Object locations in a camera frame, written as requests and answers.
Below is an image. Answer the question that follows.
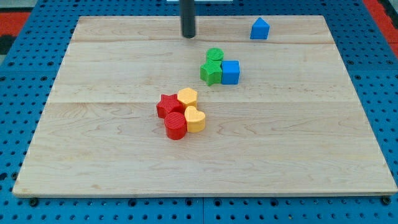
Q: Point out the blue cube block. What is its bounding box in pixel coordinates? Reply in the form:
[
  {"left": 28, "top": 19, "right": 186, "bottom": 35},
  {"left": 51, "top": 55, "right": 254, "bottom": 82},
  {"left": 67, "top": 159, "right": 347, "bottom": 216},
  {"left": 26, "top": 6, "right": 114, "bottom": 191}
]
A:
[{"left": 221, "top": 60, "right": 240, "bottom": 85}]

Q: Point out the blue triangle block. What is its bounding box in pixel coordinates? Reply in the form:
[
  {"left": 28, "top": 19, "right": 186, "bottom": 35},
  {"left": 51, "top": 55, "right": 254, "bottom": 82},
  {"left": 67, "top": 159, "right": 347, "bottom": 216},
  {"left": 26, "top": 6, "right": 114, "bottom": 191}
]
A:
[{"left": 250, "top": 17, "right": 271, "bottom": 40}]

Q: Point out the yellow heart block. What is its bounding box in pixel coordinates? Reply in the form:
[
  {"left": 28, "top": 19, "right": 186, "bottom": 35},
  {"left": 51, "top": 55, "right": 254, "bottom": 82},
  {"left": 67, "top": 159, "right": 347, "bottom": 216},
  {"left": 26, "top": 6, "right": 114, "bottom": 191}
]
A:
[{"left": 184, "top": 106, "right": 206, "bottom": 133}]

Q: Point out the yellow hexagon block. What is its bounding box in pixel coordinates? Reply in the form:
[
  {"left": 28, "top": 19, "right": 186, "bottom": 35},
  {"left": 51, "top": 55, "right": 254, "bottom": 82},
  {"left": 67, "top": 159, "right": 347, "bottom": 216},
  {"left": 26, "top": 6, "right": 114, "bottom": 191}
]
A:
[{"left": 177, "top": 88, "right": 198, "bottom": 108}]

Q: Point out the red cylinder block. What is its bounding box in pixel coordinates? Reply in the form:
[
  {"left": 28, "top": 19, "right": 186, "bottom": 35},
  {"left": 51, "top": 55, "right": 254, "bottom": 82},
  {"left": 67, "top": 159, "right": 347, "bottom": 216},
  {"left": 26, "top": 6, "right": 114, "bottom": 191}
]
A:
[{"left": 164, "top": 112, "right": 187, "bottom": 140}]

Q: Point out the red star block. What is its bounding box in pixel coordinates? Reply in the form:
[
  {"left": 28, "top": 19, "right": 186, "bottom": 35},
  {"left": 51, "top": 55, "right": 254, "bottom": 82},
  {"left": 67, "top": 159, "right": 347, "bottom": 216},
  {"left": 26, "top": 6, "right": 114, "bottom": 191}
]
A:
[{"left": 156, "top": 94, "right": 185, "bottom": 118}]

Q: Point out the green star block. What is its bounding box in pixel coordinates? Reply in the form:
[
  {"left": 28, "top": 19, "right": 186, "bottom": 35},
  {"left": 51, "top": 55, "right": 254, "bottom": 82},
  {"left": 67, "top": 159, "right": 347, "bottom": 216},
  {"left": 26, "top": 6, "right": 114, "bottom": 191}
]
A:
[{"left": 200, "top": 60, "right": 223, "bottom": 86}]

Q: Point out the green cylinder block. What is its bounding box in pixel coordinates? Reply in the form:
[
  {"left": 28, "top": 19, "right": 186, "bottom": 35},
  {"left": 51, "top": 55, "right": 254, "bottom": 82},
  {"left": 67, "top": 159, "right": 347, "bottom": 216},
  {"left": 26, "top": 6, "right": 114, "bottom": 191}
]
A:
[{"left": 206, "top": 47, "right": 224, "bottom": 61}]

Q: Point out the wooden board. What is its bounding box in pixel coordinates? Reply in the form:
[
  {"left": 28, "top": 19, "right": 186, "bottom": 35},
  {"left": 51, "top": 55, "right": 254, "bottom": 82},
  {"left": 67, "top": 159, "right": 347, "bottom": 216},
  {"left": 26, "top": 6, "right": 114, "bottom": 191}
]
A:
[{"left": 12, "top": 16, "right": 397, "bottom": 198}]

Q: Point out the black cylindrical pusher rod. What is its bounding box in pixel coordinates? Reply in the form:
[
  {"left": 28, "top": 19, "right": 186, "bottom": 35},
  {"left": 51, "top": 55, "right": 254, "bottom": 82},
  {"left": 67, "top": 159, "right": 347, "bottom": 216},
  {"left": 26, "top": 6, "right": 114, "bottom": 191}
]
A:
[{"left": 179, "top": 0, "right": 196, "bottom": 39}]

